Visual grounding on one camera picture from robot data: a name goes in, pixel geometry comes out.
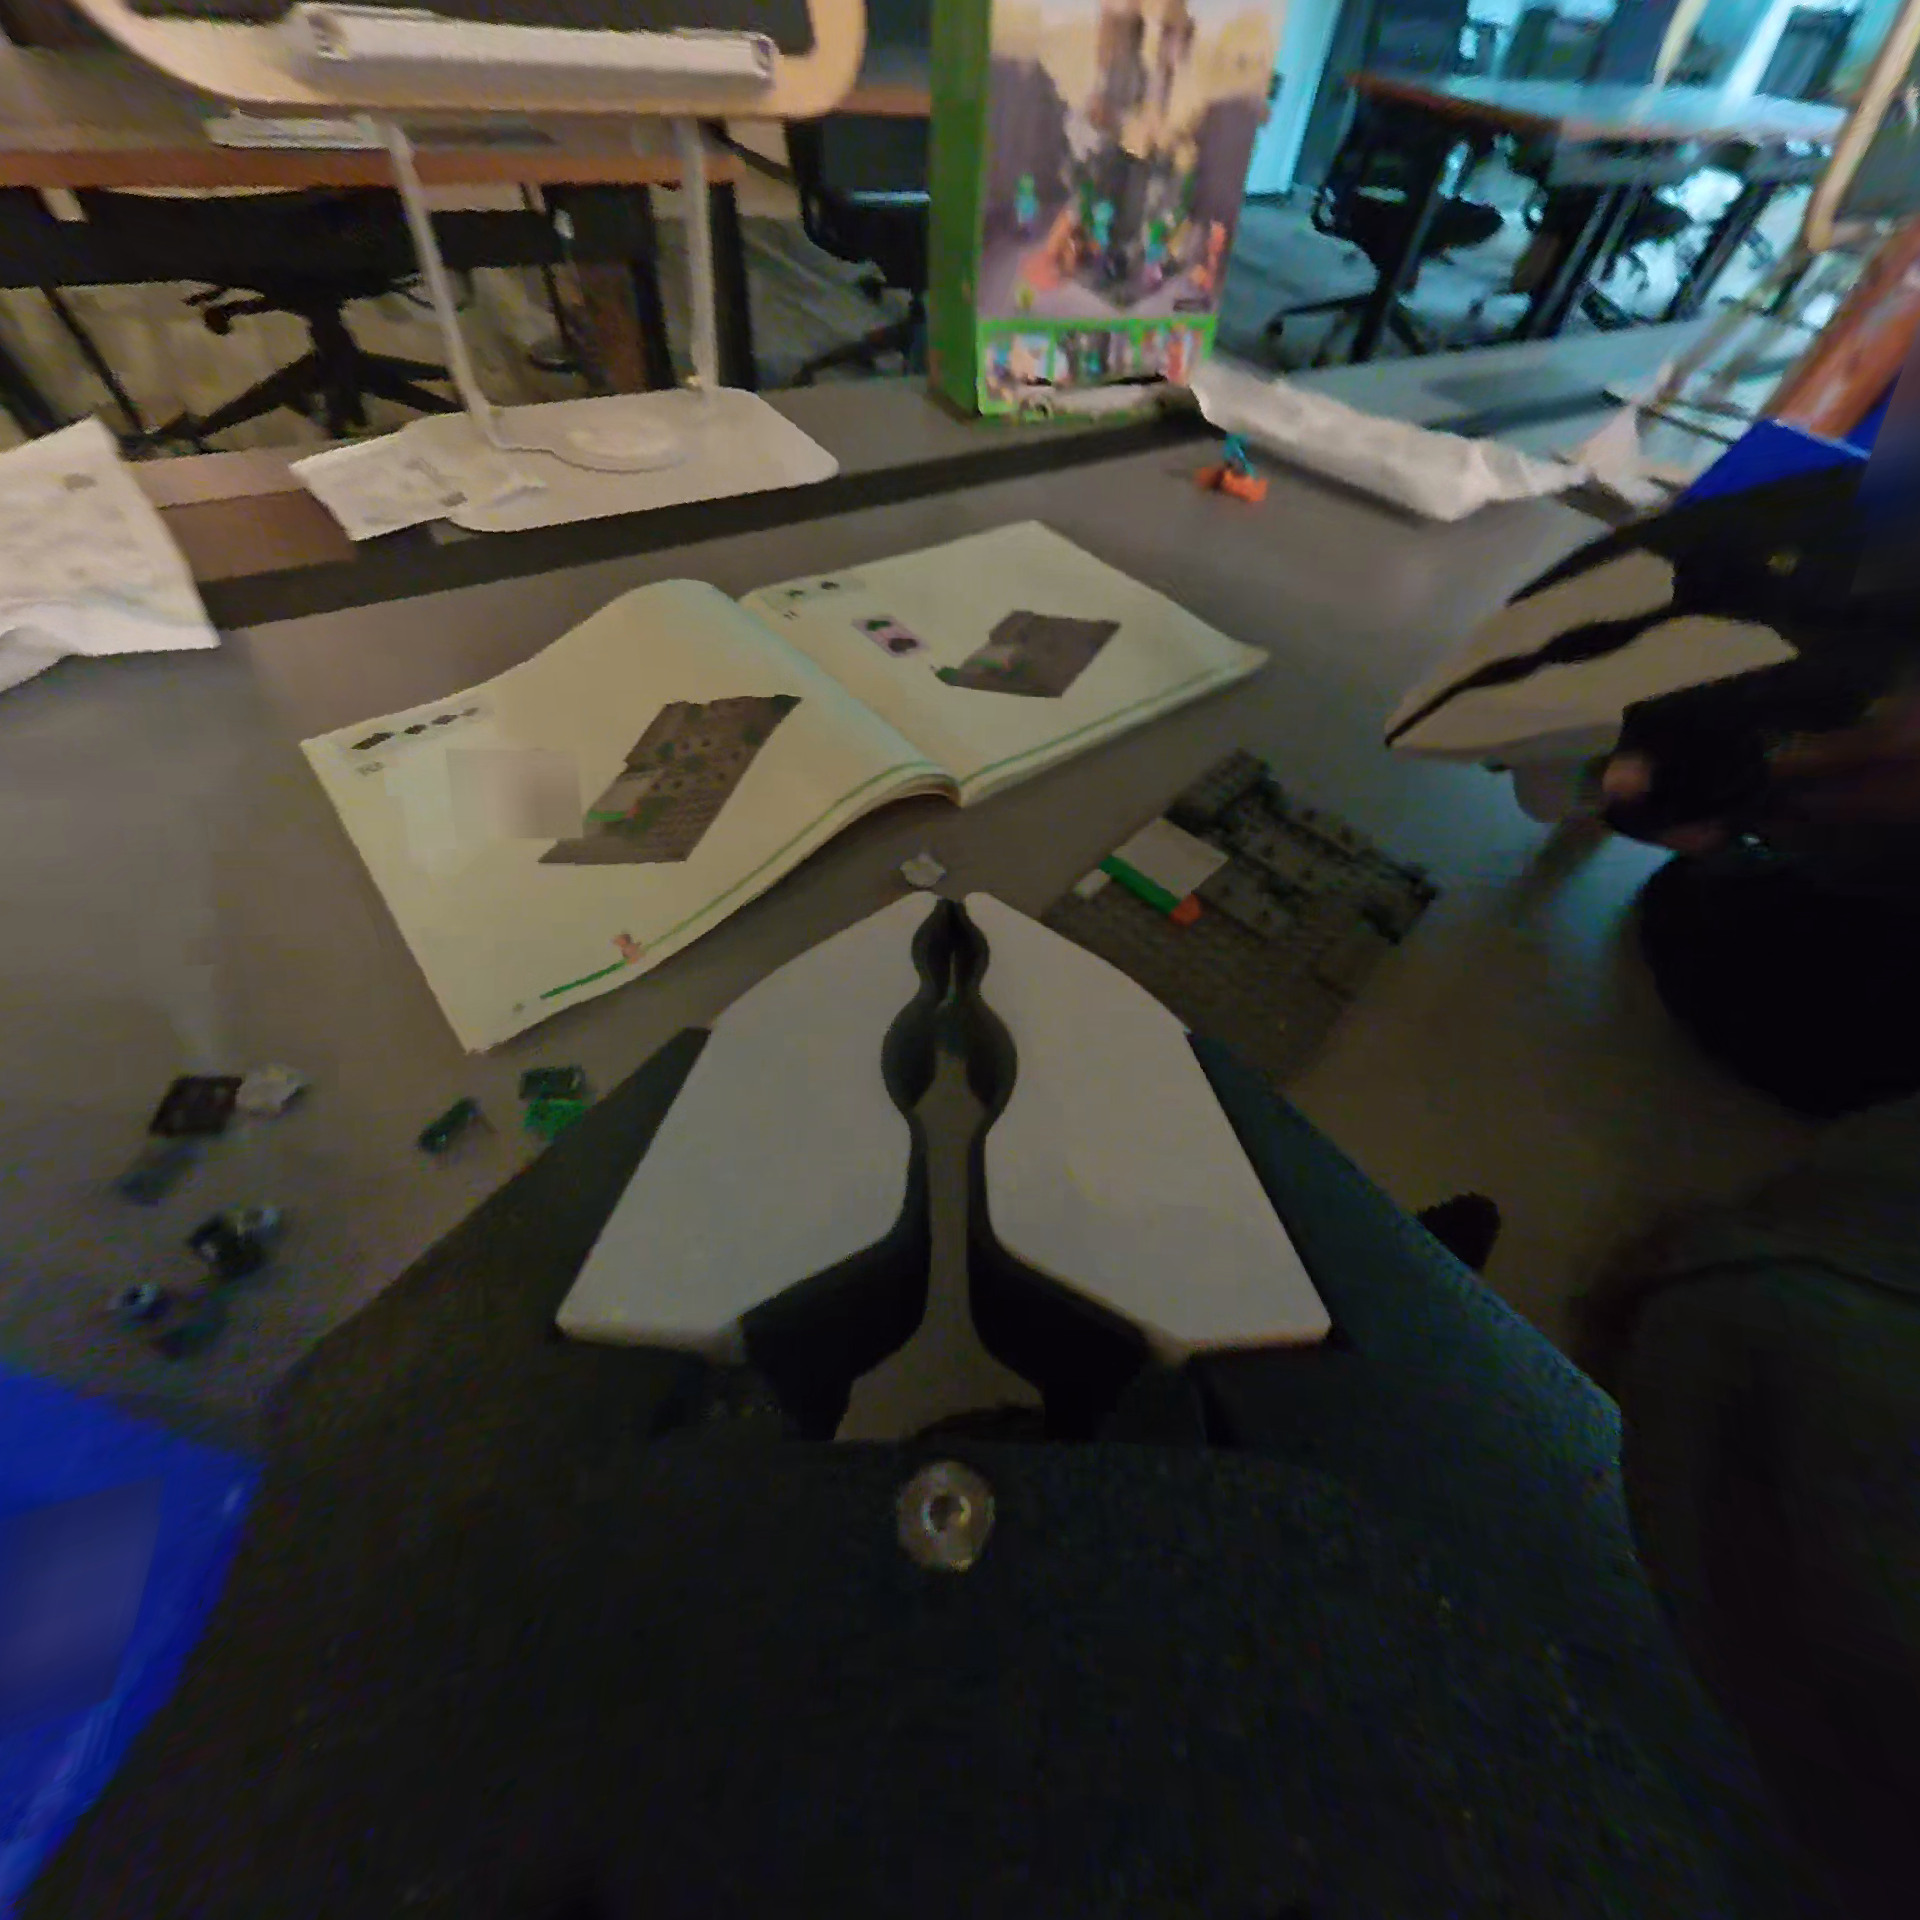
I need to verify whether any person's right hand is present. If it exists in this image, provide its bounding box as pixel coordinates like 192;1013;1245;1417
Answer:
1594;722;1920;859

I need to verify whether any black padded cushion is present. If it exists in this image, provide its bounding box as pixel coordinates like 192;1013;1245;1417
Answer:
1634;844;1920;1117

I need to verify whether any dark grey small brick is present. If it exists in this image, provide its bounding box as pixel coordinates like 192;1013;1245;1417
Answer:
183;1208;294;1278

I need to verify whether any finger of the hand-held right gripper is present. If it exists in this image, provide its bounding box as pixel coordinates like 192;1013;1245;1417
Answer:
1400;545;1689;722
1386;611;1806;827

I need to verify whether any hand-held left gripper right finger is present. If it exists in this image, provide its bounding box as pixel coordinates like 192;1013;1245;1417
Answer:
956;889;1335;1436

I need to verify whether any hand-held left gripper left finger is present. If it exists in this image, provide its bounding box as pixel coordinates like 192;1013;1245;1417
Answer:
554;897;966;1439

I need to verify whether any white plastic bag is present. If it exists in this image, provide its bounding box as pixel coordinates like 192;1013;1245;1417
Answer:
1193;360;1586;527

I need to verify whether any open instruction booklet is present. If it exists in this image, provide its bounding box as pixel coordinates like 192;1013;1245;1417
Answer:
302;521;1270;1057

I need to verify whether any colourful toy set box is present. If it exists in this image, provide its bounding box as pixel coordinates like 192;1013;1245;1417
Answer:
931;0;1290;425

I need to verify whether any crumpled white paper bag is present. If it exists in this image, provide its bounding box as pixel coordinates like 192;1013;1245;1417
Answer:
0;418;222;696

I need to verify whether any wooden desk with black legs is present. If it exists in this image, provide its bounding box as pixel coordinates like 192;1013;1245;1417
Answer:
1346;67;1853;347
0;92;932;392

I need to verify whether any blue object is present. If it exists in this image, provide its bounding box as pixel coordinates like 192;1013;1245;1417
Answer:
1679;418;1888;509

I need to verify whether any curved plywood panel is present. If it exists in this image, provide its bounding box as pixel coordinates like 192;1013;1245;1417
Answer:
68;0;872;127

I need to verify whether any grey desk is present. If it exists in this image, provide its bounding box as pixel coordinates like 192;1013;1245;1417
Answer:
126;323;1696;633
0;431;1920;1502

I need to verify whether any grey brick baseplate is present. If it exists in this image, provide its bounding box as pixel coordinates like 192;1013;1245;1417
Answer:
1041;751;1437;1084

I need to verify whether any blue plastic bin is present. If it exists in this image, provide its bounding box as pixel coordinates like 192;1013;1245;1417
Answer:
0;1355;270;1920

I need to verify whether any black office chair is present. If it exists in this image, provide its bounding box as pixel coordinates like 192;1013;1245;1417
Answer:
1270;149;1509;363
183;282;457;443

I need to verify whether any white desk lamp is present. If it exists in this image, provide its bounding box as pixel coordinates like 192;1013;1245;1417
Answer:
287;6;842;535

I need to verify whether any small white paper bag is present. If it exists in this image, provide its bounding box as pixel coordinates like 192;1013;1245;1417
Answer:
287;425;520;545

